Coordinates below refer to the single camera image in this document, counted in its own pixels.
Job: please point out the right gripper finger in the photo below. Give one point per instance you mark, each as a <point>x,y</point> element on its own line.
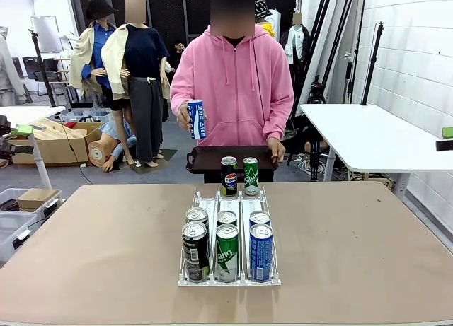
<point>448,133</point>
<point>445,145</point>

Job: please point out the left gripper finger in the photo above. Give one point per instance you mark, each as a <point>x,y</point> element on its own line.
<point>22,130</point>
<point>22,150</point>

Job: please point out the blue Pocari Sweat can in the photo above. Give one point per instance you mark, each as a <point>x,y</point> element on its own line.
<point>197,121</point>
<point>261,255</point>
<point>259,218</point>

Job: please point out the dark brown serving tray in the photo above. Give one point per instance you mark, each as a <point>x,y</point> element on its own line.
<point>209,160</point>

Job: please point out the black Pepsi can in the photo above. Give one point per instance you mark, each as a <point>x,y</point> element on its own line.
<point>229,177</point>
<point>195,251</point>
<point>196,214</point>

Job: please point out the person's right forearm pink sleeve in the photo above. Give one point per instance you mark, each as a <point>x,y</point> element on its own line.
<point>178,94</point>

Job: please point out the person's left forearm pink sleeve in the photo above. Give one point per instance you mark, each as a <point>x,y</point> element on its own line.
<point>281,122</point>

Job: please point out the person in pink hoodie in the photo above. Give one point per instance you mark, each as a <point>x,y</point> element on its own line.
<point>233,85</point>

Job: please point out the person's right hand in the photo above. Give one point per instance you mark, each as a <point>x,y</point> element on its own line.
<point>183,116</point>

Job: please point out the person's left hand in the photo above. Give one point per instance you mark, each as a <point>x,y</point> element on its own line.
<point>277,150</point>

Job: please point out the white table with single leg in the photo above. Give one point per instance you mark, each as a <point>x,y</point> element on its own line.
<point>24,113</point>

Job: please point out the large cardboard box with wood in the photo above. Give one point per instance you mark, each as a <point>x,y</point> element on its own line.
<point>53,149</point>

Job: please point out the small flat cardboard box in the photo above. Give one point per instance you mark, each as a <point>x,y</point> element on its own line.
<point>37,198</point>

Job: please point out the clear bin holding cardboard box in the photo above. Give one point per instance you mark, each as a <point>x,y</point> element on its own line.
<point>53,205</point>

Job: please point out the mannequin in gray hoodie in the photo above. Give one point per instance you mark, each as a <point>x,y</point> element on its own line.
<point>7,68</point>

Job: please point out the black light stand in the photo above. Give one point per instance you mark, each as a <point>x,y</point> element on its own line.
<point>42,68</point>

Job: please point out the large white table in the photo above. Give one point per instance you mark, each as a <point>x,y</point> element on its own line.
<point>368,138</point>

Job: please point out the tan mannequin torso light-blue clothes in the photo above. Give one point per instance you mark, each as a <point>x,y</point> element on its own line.
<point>102,151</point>

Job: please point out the clear plastic storage bin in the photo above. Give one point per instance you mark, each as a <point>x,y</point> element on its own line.
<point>16,234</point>

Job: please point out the white board on stand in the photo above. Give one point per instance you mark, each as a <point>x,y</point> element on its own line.
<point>46,34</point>

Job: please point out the black stand with round knob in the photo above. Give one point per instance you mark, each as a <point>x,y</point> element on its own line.
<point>373,61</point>

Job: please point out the mannequin with black hat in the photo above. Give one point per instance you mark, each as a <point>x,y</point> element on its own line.
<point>97,43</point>

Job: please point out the mannequin with navy top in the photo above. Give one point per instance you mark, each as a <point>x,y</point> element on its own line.
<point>143,92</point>

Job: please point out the black tripod head gear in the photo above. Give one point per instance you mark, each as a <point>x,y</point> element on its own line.
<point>316,92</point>

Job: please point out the bundle of black tripod poles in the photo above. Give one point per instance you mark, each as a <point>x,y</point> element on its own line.
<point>336,39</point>

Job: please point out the mannequin in white jacket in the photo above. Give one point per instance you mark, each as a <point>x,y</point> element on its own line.
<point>297,39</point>

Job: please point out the black perforated partition panel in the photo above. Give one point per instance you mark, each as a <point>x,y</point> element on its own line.
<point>170,11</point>

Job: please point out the green Chilsung cider can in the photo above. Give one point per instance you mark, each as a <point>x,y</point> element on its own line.
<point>227,255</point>
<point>226,217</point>
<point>250,177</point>

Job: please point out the mannequin in yellow hoodie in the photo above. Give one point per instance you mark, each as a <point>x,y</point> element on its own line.
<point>269,27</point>

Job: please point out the white can dispenser rack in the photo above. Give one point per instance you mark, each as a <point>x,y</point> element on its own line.
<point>230,283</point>

